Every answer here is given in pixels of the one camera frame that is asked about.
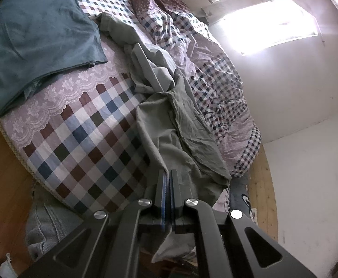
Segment grey-green pants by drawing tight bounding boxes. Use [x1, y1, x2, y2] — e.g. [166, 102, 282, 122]
[134, 75, 232, 264]

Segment grey-green shirt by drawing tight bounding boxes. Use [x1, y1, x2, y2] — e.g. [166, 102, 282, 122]
[95, 12, 178, 95]

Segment window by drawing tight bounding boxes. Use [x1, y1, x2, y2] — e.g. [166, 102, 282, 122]
[192, 0, 322, 57]

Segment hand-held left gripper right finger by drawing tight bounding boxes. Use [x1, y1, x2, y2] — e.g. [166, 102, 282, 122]
[170, 169, 317, 278]

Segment checked bed sheet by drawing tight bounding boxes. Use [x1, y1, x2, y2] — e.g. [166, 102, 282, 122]
[0, 0, 230, 218]

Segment dark teal folded cloth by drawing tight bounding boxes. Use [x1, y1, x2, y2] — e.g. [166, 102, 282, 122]
[0, 0, 108, 118]

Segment checked purple duvet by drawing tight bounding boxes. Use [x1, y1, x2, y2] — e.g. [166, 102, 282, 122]
[131, 0, 262, 178]

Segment light grey sweatpants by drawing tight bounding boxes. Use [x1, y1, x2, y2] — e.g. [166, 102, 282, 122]
[24, 193, 84, 262]

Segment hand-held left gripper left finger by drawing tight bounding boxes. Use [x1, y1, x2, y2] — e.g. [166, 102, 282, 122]
[21, 170, 168, 278]

